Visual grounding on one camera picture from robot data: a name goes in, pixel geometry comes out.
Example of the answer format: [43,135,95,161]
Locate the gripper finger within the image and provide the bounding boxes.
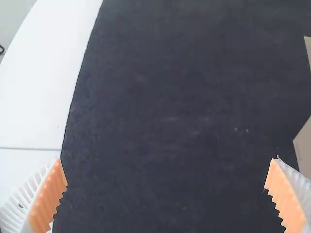
[263,155,311,233]
[0,158,68,233]

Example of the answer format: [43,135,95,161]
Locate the black mat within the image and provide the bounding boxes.
[52,0,311,233]

